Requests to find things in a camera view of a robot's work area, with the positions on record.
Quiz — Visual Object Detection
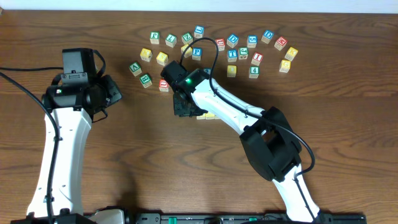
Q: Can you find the yellow O block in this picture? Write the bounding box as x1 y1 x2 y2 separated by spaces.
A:
205 113 215 119

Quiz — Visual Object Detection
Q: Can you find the yellow C block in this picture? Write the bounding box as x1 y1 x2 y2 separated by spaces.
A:
197 114 206 119

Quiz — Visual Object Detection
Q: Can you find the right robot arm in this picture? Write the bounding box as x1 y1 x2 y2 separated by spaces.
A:
162 69 320 222

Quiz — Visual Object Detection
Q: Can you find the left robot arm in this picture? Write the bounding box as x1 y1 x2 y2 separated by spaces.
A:
18 73 129 223

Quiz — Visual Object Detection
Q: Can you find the red U block bottom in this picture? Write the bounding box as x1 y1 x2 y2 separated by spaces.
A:
159 79 169 92

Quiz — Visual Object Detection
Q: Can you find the red u block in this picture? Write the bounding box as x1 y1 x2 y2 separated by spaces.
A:
159 79 169 92
215 39 226 51

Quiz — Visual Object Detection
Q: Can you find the green A block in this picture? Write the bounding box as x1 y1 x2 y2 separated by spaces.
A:
129 62 142 77

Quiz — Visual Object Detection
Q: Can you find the green B block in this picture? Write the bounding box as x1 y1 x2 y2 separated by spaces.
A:
139 73 152 88

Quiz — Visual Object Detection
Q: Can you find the blue 2 block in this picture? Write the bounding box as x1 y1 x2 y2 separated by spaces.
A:
203 68 211 74

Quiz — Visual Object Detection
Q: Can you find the yellow S block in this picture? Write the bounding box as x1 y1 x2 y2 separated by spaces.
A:
181 44 193 58

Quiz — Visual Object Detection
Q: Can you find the yellow X block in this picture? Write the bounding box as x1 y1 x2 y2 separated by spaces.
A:
140 48 152 62

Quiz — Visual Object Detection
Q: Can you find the yellow block left middle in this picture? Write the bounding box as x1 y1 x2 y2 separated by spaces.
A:
156 52 169 66

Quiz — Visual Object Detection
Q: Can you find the blue P block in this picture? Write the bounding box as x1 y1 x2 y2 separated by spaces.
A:
192 47 203 61

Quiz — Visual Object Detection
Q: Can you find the yellow block centre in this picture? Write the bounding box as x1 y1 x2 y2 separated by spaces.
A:
227 65 237 77

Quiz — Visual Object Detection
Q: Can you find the green L block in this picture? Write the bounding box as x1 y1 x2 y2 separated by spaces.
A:
165 34 177 48

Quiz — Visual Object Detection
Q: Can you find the green Z block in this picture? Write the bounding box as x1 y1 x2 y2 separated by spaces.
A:
182 32 193 45

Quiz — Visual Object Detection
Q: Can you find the blue T block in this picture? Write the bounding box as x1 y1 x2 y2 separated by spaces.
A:
227 49 238 62

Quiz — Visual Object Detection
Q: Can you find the red U block top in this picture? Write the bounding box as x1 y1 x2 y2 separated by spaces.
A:
215 39 226 51

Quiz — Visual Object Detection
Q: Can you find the blue J block top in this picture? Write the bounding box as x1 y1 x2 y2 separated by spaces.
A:
194 26 205 39

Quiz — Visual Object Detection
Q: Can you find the green 4 block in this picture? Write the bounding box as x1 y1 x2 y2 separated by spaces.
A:
249 66 260 79

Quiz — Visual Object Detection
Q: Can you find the green J block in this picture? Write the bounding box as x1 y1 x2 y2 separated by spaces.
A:
238 47 249 60

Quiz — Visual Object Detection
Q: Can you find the blue D block centre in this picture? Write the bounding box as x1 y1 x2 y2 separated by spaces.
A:
227 34 239 49

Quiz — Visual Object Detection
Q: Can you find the blue d block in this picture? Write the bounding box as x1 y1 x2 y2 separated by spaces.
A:
227 34 239 49
261 30 274 44

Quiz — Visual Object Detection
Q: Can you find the red I block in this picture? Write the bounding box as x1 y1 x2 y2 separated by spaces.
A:
251 52 264 66

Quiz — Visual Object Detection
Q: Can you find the blue S block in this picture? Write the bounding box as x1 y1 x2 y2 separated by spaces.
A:
247 35 257 48

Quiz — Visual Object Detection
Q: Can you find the yellow G block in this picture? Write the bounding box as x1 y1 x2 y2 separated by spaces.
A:
279 60 291 73

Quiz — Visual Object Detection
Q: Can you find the blue D block right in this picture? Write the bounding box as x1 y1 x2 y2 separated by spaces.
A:
261 30 274 44

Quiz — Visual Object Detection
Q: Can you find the red M block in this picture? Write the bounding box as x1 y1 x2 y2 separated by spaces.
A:
274 37 288 51

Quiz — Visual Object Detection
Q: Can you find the yellow K block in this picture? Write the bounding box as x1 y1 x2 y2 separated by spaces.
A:
284 47 298 61

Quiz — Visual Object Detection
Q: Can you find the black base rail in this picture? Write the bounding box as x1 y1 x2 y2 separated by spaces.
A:
83 212 367 224

